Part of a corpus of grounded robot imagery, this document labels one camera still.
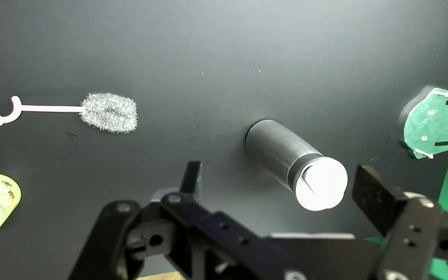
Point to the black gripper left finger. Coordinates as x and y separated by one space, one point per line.
192 178

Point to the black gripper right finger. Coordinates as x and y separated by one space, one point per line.
382 203

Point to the silver thermos flask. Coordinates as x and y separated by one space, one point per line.
316 181

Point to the grey head white handle brush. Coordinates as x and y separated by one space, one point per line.
103 111

